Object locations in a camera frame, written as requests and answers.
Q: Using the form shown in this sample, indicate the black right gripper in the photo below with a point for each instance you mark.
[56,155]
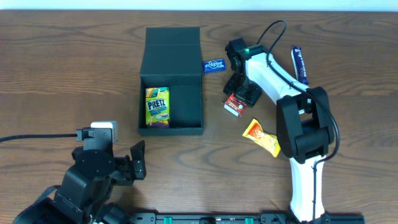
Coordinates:
[244,93]

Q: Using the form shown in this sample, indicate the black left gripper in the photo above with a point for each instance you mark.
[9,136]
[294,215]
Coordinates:
[137,165]

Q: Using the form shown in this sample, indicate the red Hello Panda box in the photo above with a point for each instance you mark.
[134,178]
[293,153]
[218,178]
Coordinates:
[235,106]

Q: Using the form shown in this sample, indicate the green Pretz snack box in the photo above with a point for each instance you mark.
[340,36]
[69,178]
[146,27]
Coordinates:
[157,107]

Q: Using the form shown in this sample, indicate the dark blue chocolate bar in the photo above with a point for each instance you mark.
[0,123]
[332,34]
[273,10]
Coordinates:
[300,70]

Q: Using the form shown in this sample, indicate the black gift box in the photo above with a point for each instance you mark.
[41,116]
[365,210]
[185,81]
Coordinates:
[172,59]

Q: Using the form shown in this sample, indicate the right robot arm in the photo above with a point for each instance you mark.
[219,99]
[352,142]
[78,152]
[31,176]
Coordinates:
[304,126]

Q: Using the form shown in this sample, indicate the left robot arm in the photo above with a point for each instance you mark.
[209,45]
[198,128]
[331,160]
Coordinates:
[87,185]

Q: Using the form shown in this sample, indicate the yellow orange candy packet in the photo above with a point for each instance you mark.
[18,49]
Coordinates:
[266,140]

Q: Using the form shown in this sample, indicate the blue Eclipse mints tin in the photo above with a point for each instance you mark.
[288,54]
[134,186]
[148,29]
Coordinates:
[214,66]

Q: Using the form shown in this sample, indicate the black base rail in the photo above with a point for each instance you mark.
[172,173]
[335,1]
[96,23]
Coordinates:
[264,218]

